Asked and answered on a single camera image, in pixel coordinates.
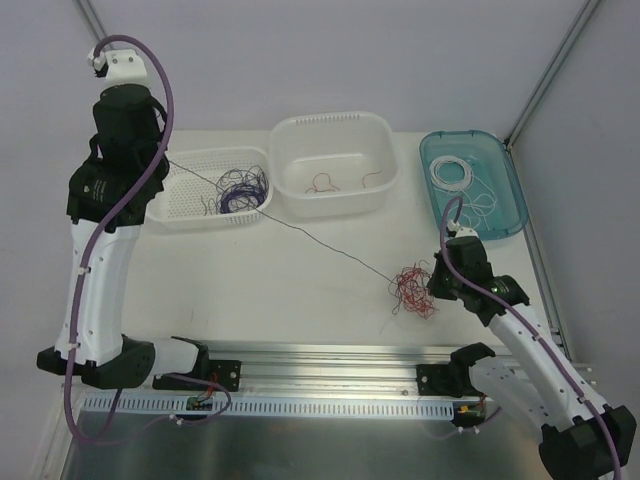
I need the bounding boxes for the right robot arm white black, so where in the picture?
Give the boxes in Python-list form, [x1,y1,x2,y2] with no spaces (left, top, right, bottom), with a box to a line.
[427,236,637,479]

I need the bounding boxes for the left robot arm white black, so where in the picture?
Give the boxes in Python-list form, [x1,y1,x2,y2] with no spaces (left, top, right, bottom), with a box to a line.
[36,84,210,390]

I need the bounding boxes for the teal transparent plastic tray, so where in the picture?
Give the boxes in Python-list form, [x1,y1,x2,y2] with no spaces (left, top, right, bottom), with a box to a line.
[419,130,529,241]

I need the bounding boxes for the white perforated basket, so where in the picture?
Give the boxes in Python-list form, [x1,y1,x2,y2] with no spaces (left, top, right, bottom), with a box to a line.
[146,147,273,231]

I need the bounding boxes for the white plastic tub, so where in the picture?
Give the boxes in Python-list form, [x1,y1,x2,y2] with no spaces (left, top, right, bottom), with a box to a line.
[269,111,402,219]

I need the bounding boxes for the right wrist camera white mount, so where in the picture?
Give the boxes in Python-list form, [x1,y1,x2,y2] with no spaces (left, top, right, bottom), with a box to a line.
[446,220,478,239]

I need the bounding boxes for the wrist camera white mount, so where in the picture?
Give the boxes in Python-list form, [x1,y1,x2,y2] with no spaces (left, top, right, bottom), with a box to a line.
[87,49,150,89]
[446,220,478,239]

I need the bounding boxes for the loose white wires in tray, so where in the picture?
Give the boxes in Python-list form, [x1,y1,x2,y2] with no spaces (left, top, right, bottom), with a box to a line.
[446,174,499,234]

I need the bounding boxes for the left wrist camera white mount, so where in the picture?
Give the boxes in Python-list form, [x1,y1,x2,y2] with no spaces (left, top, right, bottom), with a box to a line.
[87,49,150,89]

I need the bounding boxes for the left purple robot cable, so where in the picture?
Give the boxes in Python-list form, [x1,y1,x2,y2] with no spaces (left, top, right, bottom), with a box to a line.
[63,33,234,444]

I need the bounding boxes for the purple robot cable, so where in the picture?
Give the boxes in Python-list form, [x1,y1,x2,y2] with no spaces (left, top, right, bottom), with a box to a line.
[429,195,624,480]
[63,33,234,444]

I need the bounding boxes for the coiled white wire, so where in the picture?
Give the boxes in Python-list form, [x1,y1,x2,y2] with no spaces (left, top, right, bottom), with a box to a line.
[430,155,475,191]

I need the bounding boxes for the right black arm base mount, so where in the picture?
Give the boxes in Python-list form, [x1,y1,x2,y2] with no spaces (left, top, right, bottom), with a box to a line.
[416,364,466,398]

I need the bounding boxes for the left aluminium frame post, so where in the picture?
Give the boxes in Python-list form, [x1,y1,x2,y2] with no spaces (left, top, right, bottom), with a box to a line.
[72,0,107,42]

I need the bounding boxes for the aluminium frame post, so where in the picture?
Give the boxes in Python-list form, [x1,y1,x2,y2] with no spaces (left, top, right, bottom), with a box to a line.
[504,0,604,151]
[72,0,107,42]

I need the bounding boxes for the purple wire bundle in basket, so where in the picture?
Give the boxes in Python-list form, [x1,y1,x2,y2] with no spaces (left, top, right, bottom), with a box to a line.
[199,163,272,217]

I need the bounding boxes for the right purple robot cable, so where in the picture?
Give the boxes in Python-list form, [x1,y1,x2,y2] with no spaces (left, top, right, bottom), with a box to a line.
[429,195,624,480]

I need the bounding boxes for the aluminium mounting rail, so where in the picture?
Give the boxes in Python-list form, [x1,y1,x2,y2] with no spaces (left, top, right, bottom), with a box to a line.
[59,339,599,401]

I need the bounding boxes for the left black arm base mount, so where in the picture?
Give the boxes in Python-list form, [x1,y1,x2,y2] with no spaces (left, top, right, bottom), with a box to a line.
[152,359,242,392]

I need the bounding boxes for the right aluminium frame post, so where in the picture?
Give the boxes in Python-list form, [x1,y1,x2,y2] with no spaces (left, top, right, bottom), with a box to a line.
[504,0,604,151]

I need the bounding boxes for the white slotted cable duct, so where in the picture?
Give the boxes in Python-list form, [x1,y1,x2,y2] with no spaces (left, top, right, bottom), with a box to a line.
[79,394,459,421]

